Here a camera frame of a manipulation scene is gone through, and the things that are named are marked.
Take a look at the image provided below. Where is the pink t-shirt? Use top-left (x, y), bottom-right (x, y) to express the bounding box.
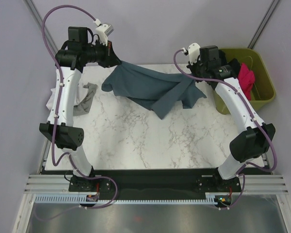
top-left (238, 63), bottom-right (255, 100)

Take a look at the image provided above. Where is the black t-shirt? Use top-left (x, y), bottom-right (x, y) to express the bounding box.
top-left (219, 50), bottom-right (241, 78)

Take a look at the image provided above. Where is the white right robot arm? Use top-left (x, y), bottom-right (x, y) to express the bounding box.
top-left (186, 43), bottom-right (275, 191)

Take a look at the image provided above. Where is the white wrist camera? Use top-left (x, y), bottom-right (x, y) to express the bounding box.
top-left (188, 43), bottom-right (200, 65)
top-left (96, 23), bottom-right (114, 46)

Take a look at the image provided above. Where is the aluminium frame rail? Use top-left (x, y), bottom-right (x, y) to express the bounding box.
top-left (25, 175), bottom-right (288, 195)

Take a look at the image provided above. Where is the light blue cable duct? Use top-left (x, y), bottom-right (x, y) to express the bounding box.
top-left (34, 194), bottom-right (225, 205)

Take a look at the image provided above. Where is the olive green plastic bin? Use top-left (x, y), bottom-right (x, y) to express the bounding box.
top-left (221, 48), bottom-right (275, 111)

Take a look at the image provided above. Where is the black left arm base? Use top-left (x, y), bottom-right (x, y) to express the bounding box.
top-left (64, 174), bottom-right (113, 193)

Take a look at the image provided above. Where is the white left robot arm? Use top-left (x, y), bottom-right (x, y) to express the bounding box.
top-left (39, 23), bottom-right (122, 191)

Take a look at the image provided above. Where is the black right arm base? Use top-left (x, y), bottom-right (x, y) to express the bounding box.
top-left (196, 176), bottom-right (242, 193)

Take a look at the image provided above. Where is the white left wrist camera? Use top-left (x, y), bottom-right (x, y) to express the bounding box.
top-left (96, 23), bottom-right (114, 46)

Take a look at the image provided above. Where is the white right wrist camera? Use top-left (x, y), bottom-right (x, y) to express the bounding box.
top-left (188, 43), bottom-right (200, 65)

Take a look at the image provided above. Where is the blue-grey t-shirt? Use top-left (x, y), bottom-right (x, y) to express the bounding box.
top-left (101, 62), bottom-right (206, 119)

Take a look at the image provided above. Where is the right aluminium corner post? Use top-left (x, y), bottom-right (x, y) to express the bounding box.
top-left (247, 0), bottom-right (282, 50)

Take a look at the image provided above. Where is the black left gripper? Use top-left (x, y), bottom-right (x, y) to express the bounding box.
top-left (82, 39), bottom-right (121, 68)

